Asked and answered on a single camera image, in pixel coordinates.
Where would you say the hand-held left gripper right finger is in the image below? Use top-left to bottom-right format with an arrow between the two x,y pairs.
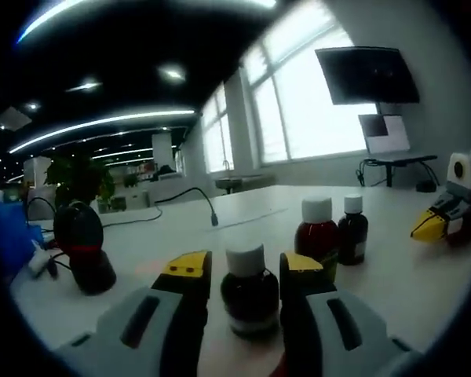
279,251 -> 423,377

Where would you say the white table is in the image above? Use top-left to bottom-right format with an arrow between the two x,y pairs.
9,184 -> 471,377

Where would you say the small dark medicine bottle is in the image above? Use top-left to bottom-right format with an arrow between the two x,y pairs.
337,195 -> 369,266
220,243 -> 280,339

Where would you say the long curved ceiling light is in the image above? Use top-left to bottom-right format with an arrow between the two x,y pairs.
15,0 -> 278,44

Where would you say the black barcode scanner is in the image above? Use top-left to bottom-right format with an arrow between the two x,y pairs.
53,202 -> 118,296

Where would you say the black scanner cable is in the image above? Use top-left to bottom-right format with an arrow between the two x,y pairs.
25,196 -> 79,278

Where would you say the black cable with plug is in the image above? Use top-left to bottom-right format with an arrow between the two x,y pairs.
100,187 -> 221,229

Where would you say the small white device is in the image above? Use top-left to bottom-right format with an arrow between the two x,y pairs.
29,239 -> 50,274

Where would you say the tall red medicine bottle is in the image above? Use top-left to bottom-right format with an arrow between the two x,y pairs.
294,197 -> 341,282

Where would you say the ceiling air vent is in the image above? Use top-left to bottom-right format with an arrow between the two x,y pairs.
0,105 -> 32,130

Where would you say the black monitor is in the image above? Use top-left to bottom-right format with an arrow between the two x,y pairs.
314,46 -> 422,106

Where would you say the ceiling light strip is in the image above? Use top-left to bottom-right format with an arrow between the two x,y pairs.
7,109 -> 197,155

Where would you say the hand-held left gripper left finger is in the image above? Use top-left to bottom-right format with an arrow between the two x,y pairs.
54,250 -> 213,377

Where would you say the open laptop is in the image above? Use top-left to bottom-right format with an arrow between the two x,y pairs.
357,112 -> 412,155

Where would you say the black laptop stand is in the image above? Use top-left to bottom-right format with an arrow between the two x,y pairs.
356,154 -> 440,189

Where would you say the steel sink with faucet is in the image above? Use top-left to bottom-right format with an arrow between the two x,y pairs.
214,160 -> 276,193

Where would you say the person's right hand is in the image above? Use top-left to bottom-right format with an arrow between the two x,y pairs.
447,188 -> 471,247

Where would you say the green potted plant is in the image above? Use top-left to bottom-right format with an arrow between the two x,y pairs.
42,155 -> 117,209

